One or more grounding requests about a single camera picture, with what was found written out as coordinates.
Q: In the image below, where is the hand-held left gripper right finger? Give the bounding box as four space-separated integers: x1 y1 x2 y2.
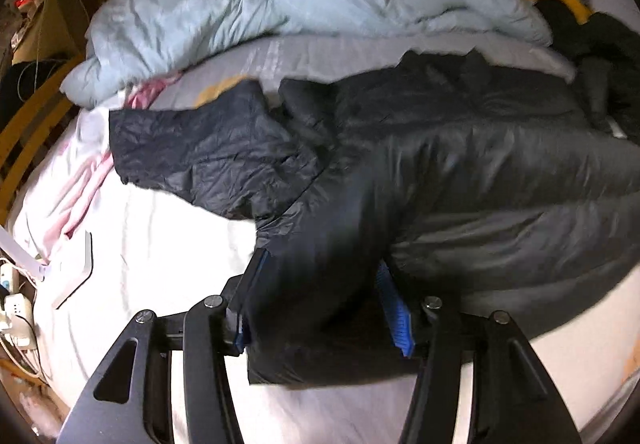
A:
377 262 584 444

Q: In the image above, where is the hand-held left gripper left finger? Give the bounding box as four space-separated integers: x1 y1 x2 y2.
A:
56 250 269 444

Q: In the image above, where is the black puffer jacket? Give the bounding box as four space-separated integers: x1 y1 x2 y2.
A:
109 49 640 387

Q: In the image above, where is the dark clothes pile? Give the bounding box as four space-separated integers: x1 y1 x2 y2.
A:
537 0 640 145

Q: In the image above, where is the white and grey bed sheet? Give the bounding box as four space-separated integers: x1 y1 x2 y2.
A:
5 31 640 444

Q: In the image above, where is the pink striped cloth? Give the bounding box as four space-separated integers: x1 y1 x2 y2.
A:
122 74 183 111

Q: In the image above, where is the cardboard box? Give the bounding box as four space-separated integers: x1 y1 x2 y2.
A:
12 0 92 66

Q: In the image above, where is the white flat strap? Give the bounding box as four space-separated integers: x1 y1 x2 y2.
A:
0 224 49 281

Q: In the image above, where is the wooden bed frame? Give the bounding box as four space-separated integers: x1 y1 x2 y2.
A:
0 53 88 226

